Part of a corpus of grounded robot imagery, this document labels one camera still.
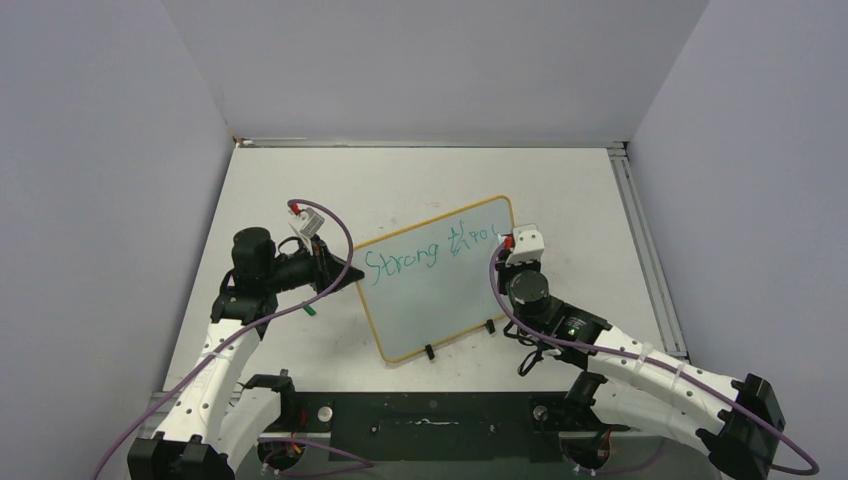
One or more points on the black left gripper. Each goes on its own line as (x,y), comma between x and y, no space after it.
(325,268)

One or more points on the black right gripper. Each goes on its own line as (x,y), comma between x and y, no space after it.
(504,270)

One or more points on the yellow framed whiteboard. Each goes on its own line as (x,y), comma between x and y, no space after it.
(427,284)

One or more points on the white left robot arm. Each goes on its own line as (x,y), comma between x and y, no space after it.
(205,436)

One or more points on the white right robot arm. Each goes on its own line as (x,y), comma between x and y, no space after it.
(737,423)

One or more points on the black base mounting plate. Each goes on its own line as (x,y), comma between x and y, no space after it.
(441,426)

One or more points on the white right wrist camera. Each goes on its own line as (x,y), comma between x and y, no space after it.
(525,244)

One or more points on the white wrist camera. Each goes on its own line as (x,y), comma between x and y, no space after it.
(525,244)
(305,222)

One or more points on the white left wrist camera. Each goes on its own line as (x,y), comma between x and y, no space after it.
(305,222)

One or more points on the aluminium rail right side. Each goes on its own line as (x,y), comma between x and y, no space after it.
(653,273)

